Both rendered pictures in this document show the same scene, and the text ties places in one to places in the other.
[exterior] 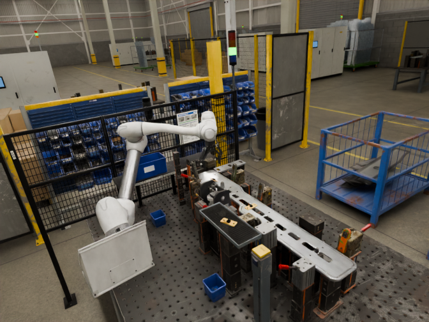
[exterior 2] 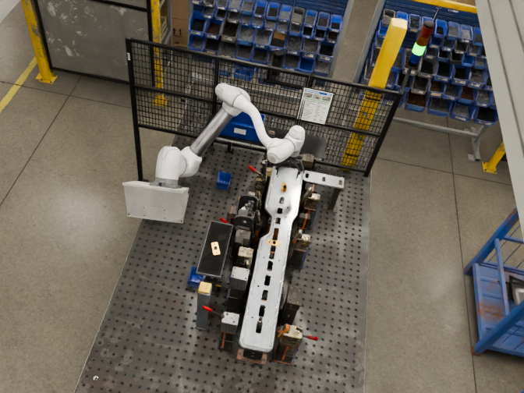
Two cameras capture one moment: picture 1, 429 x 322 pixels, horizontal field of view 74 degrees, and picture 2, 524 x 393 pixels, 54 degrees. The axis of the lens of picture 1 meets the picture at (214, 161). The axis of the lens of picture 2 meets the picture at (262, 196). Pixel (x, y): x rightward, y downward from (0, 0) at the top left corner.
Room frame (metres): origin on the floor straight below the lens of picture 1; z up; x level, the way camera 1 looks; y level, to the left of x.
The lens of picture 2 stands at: (-0.07, -1.07, 3.67)
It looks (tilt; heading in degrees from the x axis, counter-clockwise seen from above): 50 degrees down; 31
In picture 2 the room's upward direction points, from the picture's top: 11 degrees clockwise
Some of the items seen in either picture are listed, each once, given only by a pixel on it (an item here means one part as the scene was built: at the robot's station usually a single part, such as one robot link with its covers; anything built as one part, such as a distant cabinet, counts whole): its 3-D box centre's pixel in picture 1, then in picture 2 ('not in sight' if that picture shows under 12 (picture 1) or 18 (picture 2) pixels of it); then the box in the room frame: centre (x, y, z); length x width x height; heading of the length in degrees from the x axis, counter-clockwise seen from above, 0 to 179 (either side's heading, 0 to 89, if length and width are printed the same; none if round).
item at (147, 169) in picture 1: (145, 166); (242, 124); (2.17, 0.57, 1.10); 0.30 x 0.17 x 0.13; 120
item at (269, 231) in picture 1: (265, 257); (236, 290); (1.22, -0.24, 0.90); 0.13 x 0.10 x 0.41; 120
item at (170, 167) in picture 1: (167, 168); (265, 137); (2.26, 0.41, 1.02); 0.90 x 0.22 x 0.03; 120
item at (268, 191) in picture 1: (265, 209); (299, 251); (1.73, -0.34, 0.87); 0.12 x 0.09 x 0.35; 120
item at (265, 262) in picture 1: (261, 289); (203, 307); (1.00, -0.18, 0.92); 0.08 x 0.08 x 0.44; 30
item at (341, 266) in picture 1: (253, 208); (274, 246); (1.58, -0.23, 1.00); 1.38 x 0.22 x 0.02; 30
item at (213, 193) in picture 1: (217, 218); (244, 228); (1.57, 0.01, 0.94); 0.18 x 0.13 x 0.49; 30
